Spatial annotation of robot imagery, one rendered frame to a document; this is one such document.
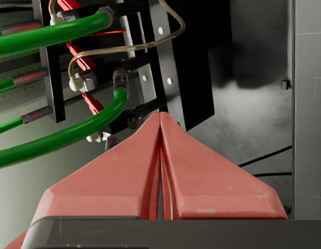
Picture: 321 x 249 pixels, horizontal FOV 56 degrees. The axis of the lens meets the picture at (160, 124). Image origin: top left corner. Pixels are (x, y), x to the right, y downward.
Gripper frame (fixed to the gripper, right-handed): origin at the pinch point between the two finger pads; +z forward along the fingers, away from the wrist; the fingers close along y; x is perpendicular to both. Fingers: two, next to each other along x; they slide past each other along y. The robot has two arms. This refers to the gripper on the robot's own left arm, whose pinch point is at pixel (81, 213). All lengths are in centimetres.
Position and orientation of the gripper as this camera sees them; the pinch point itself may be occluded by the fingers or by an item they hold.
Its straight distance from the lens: 29.5
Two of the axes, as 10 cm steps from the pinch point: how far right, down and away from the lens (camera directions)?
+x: 9.8, -1.1, -1.4
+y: 1.8, 7.3, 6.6
